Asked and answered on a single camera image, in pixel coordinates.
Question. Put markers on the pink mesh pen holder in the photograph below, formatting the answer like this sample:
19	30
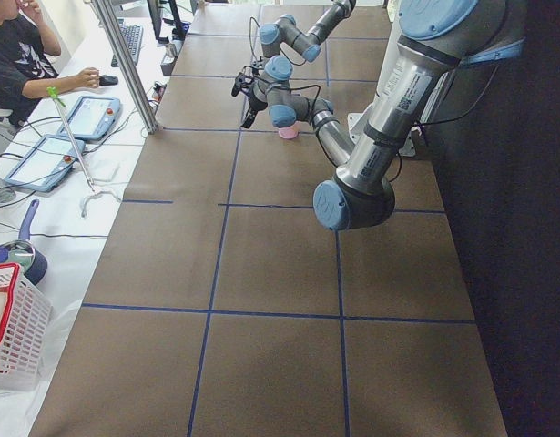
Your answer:
289	133

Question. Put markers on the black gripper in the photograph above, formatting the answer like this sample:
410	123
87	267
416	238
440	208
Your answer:
257	104

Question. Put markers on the black keyboard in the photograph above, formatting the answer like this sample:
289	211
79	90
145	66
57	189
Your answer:
133	36

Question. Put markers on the aluminium frame post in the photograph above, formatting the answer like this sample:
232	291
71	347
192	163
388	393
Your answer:
106	16

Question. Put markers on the blue saucepan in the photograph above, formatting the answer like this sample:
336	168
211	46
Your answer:
23	252

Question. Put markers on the teach pendant tablet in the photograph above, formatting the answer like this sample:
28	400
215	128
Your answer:
91	117
44	166

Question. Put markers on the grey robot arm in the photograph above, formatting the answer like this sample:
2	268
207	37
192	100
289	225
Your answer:
307	44
429	39

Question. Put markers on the black computer mouse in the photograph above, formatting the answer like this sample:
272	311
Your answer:
106	80

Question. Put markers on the red white plastic basket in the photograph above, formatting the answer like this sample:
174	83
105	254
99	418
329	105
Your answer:
24	315

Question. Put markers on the black monitor stand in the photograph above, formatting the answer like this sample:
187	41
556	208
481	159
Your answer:
167	24

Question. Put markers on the person in black shirt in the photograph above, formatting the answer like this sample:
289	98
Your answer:
26	74

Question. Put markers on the grabber reacher tool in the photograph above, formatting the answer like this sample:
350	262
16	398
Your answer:
96	191

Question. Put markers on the lower teach pendant tablet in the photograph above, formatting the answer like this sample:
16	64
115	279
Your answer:
44	166

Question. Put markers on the upper teach pendant tablet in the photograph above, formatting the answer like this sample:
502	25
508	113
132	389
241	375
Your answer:
91	117

